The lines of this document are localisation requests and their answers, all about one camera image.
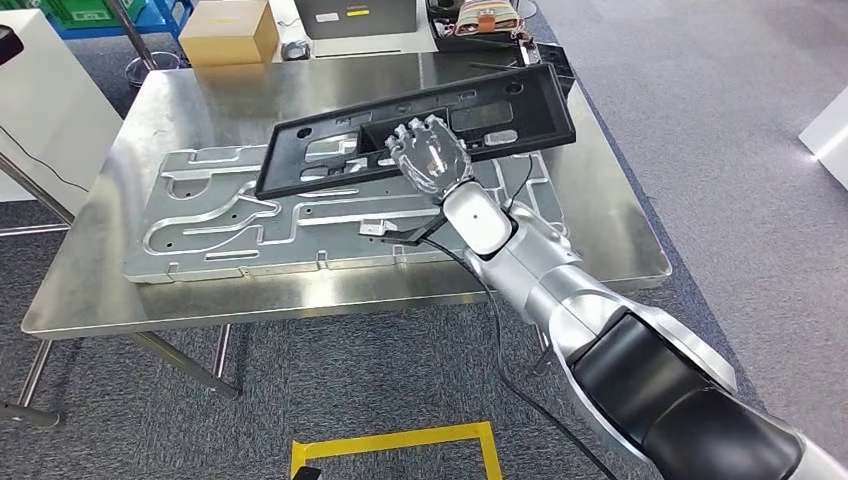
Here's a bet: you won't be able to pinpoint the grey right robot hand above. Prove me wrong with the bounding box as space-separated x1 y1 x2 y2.
384 115 475 203

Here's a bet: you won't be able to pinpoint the black plastic license plate bracket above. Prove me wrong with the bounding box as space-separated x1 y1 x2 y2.
254 63 577 201

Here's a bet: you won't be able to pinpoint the stainless steel workbench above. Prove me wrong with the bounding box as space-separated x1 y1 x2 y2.
0 49 674 429

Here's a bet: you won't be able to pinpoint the striped fabric pouch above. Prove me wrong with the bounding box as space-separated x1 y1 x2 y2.
453 0 525 38

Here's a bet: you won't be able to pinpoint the small black box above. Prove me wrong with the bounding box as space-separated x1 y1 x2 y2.
519 40 576 97

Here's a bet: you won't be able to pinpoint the brown cardboard box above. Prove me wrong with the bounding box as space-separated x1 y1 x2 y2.
178 0 280 68

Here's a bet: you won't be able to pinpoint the stamped silver metal panel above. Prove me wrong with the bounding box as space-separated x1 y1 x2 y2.
122 142 571 285

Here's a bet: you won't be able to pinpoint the dark round base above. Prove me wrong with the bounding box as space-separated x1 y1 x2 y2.
105 0 181 89

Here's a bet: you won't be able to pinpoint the white cabinet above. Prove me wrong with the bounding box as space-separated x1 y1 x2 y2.
0 9 124 217

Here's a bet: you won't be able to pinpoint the white block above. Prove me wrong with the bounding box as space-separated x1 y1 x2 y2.
798 86 848 193

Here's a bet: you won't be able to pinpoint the black device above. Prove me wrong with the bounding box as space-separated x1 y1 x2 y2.
0 25 25 68

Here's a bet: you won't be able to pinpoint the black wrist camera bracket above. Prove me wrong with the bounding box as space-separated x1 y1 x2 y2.
380 211 448 248

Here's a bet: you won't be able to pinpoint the black tray with straps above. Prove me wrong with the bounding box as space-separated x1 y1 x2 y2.
427 0 531 54

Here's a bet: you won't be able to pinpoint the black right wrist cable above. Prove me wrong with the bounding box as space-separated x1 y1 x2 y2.
423 238 621 480

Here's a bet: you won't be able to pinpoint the blue frame with green panel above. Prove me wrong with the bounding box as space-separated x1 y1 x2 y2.
19 0 195 41

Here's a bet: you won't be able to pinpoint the thin black wall cable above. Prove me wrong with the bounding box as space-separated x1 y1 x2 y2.
0 124 89 195

